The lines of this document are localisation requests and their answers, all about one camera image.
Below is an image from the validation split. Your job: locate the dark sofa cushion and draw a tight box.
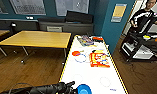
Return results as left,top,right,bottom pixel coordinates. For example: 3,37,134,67
65,10,94,24

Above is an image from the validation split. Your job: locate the person in black jacket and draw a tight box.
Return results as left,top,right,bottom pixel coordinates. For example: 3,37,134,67
129,0,157,35

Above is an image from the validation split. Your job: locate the white box on cart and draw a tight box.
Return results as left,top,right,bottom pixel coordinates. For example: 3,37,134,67
128,44,157,60

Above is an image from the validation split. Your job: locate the small blue white label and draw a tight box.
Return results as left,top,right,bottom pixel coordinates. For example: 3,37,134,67
109,87,118,92

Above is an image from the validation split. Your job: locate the clear plastic bowl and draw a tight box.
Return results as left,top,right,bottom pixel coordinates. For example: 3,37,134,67
99,76,112,88

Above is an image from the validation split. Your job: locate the black wheeled cart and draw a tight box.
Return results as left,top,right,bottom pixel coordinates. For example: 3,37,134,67
120,30,157,63

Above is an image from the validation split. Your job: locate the dark long sofa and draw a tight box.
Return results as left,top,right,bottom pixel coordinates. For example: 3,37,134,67
0,10,95,36

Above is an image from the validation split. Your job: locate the yellow wall notice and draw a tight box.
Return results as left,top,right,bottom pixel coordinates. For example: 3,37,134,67
110,3,127,24

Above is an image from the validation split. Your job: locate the yellow object on cart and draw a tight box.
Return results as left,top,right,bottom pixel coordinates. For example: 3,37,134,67
142,34,152,41

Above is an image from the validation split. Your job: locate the red bowl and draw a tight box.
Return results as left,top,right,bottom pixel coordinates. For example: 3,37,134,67
92,36,104,43

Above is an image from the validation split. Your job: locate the grey tray container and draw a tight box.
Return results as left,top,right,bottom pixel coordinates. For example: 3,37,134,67
77,35,95,47

